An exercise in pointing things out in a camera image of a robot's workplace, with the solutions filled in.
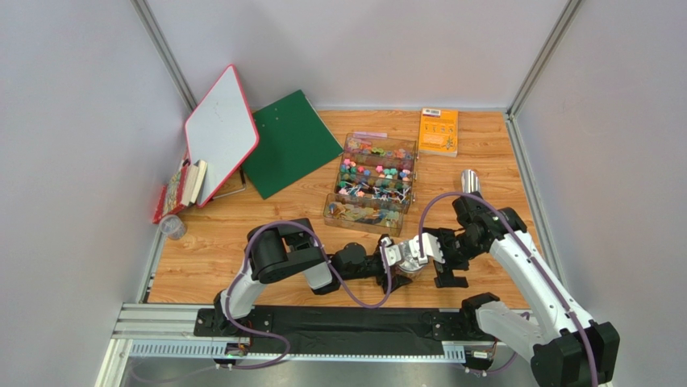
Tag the orange yellow book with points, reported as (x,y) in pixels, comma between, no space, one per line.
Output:
(437,133)

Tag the small clear plastic cup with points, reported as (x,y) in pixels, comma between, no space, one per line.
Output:
(172,227)

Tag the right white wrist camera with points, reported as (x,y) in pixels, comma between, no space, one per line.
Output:
(424,248)

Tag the aluminium front rail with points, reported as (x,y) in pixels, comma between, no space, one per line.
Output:
(196,332)

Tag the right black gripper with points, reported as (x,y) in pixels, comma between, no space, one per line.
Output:
(443,255)

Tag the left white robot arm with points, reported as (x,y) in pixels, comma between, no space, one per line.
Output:
(282,249)

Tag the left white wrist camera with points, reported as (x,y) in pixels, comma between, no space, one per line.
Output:
(390,252)

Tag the pink highlighter pen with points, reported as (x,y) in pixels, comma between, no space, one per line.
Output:
(370,134)

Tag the white board pink frame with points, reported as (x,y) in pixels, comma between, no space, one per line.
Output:
(221,132)

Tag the green cutting mat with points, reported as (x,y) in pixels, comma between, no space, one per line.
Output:
(293,142)

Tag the metal board stand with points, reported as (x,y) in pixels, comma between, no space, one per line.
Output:
(234,184)

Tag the silver metal scoop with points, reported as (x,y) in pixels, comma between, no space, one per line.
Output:
(470,182)

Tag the clear compartment candy box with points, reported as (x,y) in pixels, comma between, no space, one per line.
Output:
(373,187)

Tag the stack of books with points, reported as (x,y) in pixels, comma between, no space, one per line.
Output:
(182,190)

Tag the clear plastic jar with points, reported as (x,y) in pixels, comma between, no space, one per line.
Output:
(409,270)

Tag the silver round jar lid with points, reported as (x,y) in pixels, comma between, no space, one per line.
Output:
(408,257)

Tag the black base mat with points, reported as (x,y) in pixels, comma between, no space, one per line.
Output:
(313,330)

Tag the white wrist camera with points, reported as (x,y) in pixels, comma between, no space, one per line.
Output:
(424,248)
(390,252)

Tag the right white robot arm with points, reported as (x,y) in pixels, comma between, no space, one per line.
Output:
(537,279)

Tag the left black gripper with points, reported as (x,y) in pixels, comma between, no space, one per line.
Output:
(389,285)

